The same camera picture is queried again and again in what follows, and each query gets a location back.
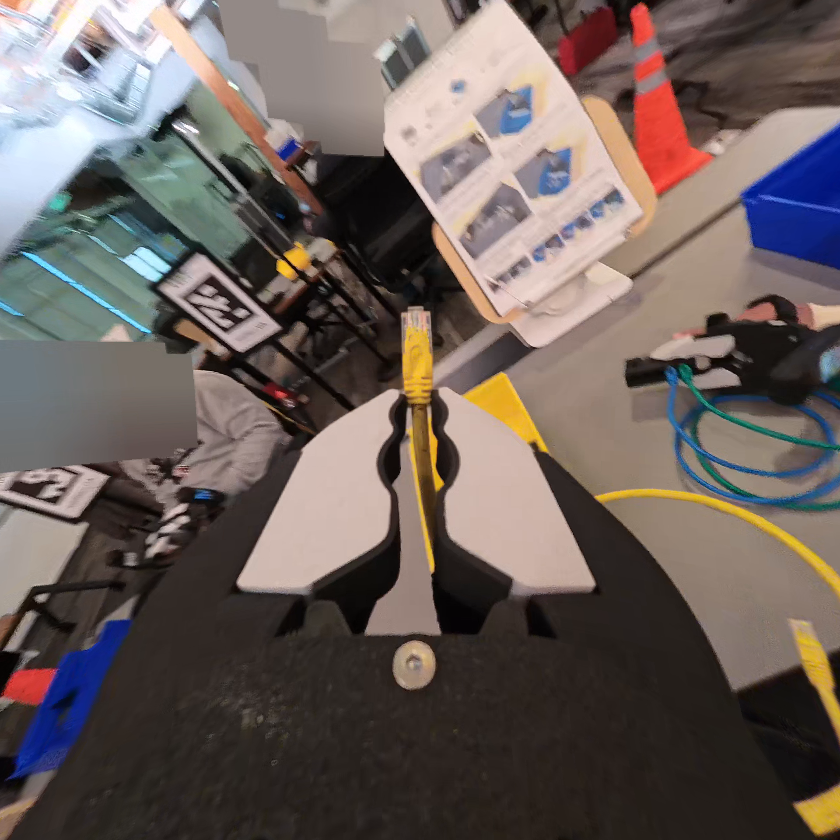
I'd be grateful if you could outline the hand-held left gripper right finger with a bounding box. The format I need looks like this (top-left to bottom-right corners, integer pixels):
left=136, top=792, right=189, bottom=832
left=433, top=387, right=597, bottom=595

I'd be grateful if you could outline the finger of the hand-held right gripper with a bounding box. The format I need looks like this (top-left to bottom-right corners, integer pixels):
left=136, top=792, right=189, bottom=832
left=692, top=354, right=742, bottom=389
left=650, top=335, right=736, bottom=361

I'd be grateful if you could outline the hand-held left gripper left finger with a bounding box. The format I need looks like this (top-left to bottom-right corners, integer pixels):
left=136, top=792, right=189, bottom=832
left=236, top=388, right=401, bottom=597

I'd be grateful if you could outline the blue ethernet cable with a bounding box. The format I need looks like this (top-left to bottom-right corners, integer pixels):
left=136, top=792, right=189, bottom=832
left=664, top=367, right=840, bottom=503

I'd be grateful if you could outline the black network switch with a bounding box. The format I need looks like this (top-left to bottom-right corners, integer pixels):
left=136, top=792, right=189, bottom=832
left=625, top=356, right=677, bottom=388

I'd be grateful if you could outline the green ethernet cable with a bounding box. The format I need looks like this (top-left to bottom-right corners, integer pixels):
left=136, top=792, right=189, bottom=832
left=676, top=364, right=840, bottom=511

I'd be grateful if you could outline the yellow plastic bin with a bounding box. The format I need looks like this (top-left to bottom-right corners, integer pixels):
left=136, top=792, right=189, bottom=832
left=462, top=372, right=840, bottom=837

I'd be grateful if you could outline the blue plastic bin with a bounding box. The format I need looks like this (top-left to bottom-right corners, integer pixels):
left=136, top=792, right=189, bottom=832
left=742, top=121, right=840, bottom=270

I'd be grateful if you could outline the yellow ethernet cable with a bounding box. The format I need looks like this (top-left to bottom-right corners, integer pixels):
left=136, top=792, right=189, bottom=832
left=400, top=307, right=840, bottom=706

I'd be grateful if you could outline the black white marker sign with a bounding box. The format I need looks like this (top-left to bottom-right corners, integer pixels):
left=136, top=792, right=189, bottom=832
left=157, top=252, right=283, bottom=352
left=0, top=465, right=109, bottom=522

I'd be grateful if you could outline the orange traffic cone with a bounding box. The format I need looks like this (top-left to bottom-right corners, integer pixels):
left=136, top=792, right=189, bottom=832
left=630, top=3, right=713, bottom=196

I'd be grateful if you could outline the instruction sheet on wooden board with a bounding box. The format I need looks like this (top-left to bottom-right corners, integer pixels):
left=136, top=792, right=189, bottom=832
left=384, top=0, right=657, bottom=326

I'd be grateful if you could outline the blue plastic crate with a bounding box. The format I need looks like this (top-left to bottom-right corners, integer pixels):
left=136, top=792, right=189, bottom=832
left=10, top=620, right=132, bottom=782

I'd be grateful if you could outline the red box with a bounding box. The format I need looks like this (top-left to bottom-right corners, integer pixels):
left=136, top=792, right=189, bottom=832
left=558, top=7, right=618, bottom=76

